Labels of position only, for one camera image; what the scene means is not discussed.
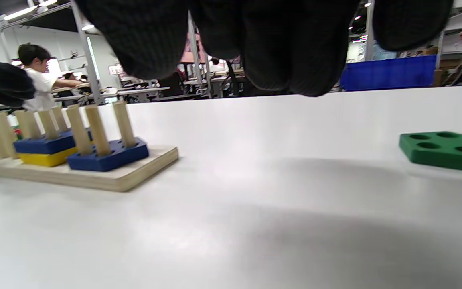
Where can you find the person's right hand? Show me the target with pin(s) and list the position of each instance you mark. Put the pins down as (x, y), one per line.
(287, 40)

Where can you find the green pentagon block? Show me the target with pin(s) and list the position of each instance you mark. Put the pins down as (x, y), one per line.
(439, 160)

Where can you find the wooden peg board with posts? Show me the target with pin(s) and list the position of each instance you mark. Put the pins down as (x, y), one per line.
(126, 176)

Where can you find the blue pentagon block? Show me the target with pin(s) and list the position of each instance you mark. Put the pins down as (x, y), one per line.
(106, 162)

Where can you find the blue square block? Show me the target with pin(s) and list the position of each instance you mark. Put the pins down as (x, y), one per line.
(42, 146)

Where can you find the yellow square block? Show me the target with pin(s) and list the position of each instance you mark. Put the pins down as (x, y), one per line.
(46, 159)

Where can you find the large computer monitor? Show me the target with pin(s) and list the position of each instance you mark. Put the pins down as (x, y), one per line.
(185, 54)

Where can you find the blue plastic crate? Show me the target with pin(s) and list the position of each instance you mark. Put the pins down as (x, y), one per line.
(387, 74)

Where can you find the metal shelf rack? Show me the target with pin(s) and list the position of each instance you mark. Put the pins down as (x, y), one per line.
(441, 48)

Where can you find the ceiling light tube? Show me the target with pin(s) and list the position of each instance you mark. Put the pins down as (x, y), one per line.
(22, 12)

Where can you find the aluminium frame post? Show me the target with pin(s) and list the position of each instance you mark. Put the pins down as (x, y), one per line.
(195, 68)
(88, 64)
(369, 40)

